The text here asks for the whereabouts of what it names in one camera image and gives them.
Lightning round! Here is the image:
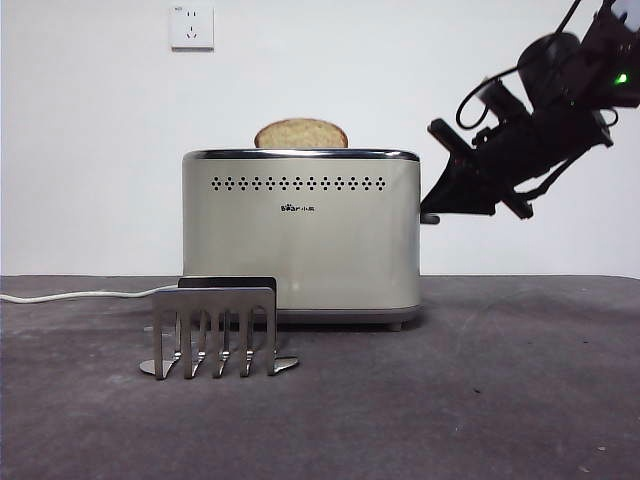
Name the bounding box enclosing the white wall socket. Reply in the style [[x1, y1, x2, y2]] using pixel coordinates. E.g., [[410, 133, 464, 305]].
[[170, 5, 216, 52]]

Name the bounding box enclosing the brown wholegrain bread slice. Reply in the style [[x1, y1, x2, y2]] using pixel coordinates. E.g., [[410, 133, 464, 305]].
[[253, 117, 350, 150]]

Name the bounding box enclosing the cream toaster with chrome top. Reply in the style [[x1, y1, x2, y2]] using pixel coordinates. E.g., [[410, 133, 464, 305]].
[[181, 147, 422, 332]]

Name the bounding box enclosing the black camera cable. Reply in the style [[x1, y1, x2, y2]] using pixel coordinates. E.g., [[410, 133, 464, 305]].
[[457, 0, 586, 132]]

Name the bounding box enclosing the silver metal toast rack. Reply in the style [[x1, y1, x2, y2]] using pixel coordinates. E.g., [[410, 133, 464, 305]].
[[136, 276, 300, 381]]

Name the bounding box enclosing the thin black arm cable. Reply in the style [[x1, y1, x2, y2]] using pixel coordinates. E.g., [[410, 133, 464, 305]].
[[519, 107, 620, 197]]

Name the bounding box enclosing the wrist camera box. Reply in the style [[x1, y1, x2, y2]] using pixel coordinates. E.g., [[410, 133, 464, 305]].
[[477, 74, 529, 121]]

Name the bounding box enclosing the white power cable with plug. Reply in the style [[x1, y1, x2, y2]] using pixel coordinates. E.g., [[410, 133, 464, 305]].
[[0, 285, 180, 305]]

